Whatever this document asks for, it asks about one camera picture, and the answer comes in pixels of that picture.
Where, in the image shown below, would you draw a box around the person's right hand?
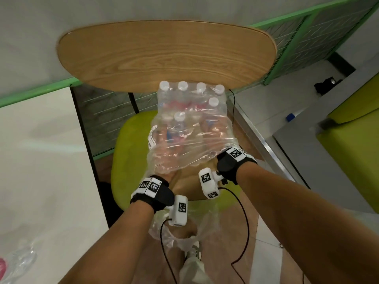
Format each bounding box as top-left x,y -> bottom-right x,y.
204,115 -> 235,159

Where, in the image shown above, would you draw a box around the person's left hand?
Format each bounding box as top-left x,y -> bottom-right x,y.
154,138 -> 182,187

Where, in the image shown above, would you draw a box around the pack of water bottles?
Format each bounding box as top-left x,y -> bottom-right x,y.
156,80 -> 228,145

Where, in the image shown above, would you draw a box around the clear water bottle red label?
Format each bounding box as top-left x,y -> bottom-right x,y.
0,245 -> 38,284

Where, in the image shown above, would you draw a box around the person's right forearm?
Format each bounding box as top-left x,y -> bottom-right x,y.
236,162 -> 379,284

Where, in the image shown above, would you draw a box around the person's left forearm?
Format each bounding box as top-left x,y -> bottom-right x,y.
59,201 -> 155,284

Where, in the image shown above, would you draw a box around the person's beige trousers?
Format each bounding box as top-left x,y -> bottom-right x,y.
179,257 -> 214,284

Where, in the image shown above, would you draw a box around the black marker wristband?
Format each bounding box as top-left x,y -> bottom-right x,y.
130,175 -> 175,213
216,147 -> 257,185

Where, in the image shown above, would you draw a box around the green chair wooden backrest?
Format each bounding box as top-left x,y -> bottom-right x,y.
56,20 -> 278,212

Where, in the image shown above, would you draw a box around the white sneaker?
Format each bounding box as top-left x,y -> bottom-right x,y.
185,241 -> 203,262

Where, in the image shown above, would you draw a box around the green framed mesh fence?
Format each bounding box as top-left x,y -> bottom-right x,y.
0,0 -> 379,162

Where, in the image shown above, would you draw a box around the black device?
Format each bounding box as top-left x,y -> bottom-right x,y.
313,77 -> 344,95

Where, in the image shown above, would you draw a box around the white table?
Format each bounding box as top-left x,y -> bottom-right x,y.
0,87 -> 119,284

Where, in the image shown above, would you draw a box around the yellow-green upholstered bench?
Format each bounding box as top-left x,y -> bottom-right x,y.
316,73 -> 379,214

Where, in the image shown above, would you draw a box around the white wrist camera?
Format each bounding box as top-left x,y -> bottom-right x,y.
198,167 -> 223,200
168,194 -> 189,227

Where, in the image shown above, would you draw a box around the thin black floor cable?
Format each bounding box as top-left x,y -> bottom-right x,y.
228,89 -> 236,127

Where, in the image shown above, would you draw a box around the thin black camera cable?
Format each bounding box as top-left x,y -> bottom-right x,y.
159,218 -> 179,284
218,187 -> 251,284

